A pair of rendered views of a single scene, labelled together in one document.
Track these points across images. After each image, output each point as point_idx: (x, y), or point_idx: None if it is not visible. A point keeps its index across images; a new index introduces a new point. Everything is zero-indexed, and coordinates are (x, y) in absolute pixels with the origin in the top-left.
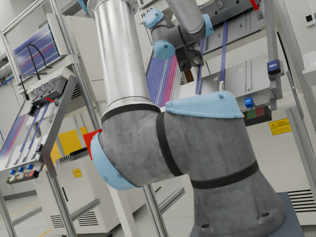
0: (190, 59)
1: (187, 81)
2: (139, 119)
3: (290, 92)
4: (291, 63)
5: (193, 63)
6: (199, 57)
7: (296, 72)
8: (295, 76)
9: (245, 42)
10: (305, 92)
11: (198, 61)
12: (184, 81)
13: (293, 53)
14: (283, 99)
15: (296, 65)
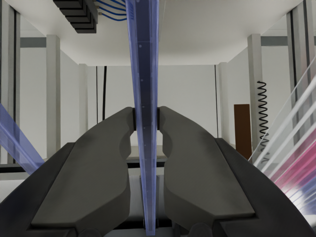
0: (171, 201)
1: (248, 116)
2: None
3: (97, 58)
4: (51, 86)
5: (169, 144)
6: (55, 182)
7: (50, 69)
8: (52, 63)
9: (136, 148)
10: (3, 9)
11: (112, 144)
12: (256, 119)
13: (2, 91)
14: (58, 12)
15: (4, 67)
